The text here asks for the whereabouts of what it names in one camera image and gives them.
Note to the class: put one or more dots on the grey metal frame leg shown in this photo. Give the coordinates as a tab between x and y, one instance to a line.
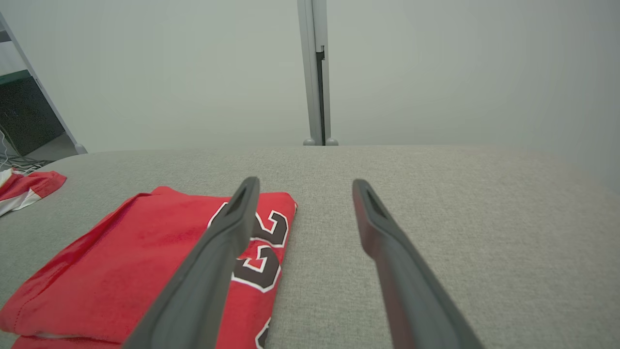
48	97

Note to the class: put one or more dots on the red jersey with white sleeves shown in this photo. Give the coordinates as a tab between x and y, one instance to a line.
126	261

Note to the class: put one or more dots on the red shorts with white stripe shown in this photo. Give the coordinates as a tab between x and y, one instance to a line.
29	186

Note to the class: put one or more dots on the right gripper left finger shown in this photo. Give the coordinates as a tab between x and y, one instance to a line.
203	281

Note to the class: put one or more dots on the dark cabinet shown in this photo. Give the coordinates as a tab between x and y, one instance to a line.
24	116

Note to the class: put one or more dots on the grey partition post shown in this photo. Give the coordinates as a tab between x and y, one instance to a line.
317	97

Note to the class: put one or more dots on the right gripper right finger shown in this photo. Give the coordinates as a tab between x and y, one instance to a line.
411	291

